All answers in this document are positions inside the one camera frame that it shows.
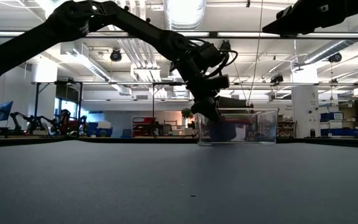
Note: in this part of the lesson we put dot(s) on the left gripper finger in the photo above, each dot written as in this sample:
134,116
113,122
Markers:
215,114
202,107

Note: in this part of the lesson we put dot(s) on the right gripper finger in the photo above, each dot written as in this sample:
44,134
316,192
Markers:
291,17
294,28

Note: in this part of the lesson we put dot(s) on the purple measuring cup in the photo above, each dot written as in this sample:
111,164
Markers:
224,132

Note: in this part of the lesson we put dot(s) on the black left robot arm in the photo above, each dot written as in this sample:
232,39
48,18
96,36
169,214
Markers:
26,46

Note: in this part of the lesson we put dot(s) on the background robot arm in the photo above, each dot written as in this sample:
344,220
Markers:
33,123

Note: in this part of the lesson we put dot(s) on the clear plastic basket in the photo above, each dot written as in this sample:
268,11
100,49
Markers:
259,130

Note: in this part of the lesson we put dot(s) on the background green plant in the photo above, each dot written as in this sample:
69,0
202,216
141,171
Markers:
186,113

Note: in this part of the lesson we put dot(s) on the red cabinet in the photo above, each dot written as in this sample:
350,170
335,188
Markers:
143,119

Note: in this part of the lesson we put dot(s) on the white column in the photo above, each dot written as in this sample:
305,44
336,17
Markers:
304,102

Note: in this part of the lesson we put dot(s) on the grey table mat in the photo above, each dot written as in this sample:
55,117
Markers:
179,180

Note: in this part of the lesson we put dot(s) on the blue storage bin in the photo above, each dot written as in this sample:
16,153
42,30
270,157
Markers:
331,116

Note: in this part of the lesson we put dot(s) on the blue monitor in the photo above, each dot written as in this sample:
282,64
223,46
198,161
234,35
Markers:
5,110

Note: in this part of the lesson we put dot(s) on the slim silver ceiling duct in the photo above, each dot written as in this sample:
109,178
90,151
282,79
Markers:
328,49

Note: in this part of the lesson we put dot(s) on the black overhead frame bar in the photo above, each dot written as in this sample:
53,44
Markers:
244,35

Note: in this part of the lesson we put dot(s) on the large silver ceiling duct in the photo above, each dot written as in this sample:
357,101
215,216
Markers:
183,14

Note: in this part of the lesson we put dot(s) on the black frame stand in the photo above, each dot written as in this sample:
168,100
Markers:
36,99

